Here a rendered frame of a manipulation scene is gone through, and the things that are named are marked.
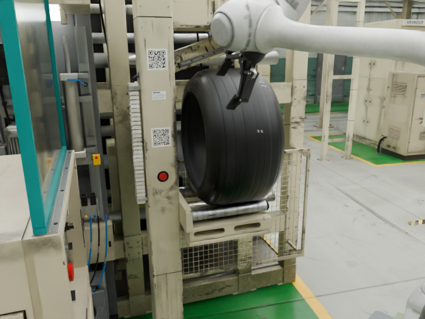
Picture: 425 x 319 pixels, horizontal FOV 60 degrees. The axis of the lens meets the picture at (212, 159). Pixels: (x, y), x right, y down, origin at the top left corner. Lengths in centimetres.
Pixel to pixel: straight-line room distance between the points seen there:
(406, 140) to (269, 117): 473
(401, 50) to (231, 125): 65
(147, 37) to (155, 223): 72
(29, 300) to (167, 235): 99
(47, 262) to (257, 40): 58
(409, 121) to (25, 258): 564
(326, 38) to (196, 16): 99
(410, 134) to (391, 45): 518
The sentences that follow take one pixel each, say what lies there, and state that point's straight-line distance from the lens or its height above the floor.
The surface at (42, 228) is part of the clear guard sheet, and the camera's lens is 61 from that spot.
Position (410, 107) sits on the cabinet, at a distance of 594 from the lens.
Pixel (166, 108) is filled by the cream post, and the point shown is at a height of 133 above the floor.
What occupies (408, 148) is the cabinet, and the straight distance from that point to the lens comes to 605.
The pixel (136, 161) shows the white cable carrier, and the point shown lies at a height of 113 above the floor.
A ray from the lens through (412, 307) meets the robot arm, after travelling 107.
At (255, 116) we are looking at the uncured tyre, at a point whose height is 131.
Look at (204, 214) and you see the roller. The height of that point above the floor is 91.
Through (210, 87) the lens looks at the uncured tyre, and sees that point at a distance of 140.
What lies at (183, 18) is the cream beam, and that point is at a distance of 171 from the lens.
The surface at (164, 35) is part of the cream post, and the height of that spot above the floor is 159.
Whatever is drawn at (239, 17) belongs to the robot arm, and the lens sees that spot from 82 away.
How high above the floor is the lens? 153
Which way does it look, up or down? 16 degrees down
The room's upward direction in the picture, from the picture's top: 1 degrees counter-clockwise
